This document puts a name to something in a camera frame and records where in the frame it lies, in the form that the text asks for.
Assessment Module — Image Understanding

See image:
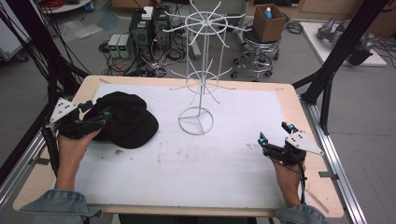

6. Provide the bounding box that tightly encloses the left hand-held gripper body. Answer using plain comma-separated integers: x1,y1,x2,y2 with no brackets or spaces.
46,97,106,140

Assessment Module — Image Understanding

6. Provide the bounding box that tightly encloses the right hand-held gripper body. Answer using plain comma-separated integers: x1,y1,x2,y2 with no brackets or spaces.
262,130,325,166

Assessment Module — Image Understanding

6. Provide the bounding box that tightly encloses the black cap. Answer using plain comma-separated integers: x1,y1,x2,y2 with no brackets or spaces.
83,91,160,150

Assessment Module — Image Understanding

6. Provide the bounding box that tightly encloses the person's right hand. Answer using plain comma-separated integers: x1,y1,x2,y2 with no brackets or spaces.
272,158,308,209

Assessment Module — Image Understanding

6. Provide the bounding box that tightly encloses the person's left hand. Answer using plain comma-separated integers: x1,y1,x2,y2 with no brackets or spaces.
54,128,103,191

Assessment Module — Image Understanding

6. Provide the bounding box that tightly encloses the grey bench power supply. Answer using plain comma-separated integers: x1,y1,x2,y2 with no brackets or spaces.
107,33,121,59
117,34,134,60

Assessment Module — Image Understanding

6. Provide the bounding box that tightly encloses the person's right denim sleeve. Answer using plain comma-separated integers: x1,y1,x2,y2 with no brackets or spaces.
275,203,329,224

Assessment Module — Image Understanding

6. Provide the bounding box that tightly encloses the person's denim sleeve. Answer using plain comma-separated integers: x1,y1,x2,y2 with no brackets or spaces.
18,188,103,224
275,203,329,224

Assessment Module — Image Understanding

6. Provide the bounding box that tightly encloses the white table mat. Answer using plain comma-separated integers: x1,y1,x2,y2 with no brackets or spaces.
74,83,289,210

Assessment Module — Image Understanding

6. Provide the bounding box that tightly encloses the chrome stool on castors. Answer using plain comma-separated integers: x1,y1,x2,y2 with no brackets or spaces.
230,30,280,82

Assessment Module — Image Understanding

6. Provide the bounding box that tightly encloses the white platform board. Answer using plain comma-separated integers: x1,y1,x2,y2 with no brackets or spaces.
300,21,389,68

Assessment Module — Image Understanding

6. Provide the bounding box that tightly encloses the black computer tower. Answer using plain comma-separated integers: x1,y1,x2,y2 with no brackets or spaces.
151,12,173,52
128,8,154,62

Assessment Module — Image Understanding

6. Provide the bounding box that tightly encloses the person's left denim sleeve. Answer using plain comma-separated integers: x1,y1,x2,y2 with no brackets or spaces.
18,188,103,224

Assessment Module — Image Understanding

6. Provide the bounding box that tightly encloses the white round table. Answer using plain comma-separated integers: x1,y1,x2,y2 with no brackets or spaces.
39,0,95,15

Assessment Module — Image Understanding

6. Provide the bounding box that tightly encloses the brown cardboard box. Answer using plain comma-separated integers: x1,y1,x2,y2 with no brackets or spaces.
252,3,290,44

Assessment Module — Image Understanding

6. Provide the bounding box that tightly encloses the right hand-held gripper black cable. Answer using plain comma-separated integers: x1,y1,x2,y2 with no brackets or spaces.
298,161,308,206

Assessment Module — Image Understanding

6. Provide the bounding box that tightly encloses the hand-held gripper black cable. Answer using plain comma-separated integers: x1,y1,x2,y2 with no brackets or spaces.
40,126,61,177
298,161,308,206

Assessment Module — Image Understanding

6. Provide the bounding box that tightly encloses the left hand-held gripper black cable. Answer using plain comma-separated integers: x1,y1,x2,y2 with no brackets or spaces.
40,126,61,177

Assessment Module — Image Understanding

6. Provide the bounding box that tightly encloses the aluminium rail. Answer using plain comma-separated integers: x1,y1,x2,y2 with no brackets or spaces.
299,96,370,224
0,130,49,210

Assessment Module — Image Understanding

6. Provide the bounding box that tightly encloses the black metal frame post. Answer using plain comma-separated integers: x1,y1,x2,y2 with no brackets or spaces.
0,0,92,185
291,0,391,136

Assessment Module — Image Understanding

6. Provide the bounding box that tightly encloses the tangle of floor cables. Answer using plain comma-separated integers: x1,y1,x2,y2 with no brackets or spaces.
98,40,188,78

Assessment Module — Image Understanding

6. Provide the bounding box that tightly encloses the white wire hat rack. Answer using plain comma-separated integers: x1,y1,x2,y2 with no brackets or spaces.
162,0,252,136

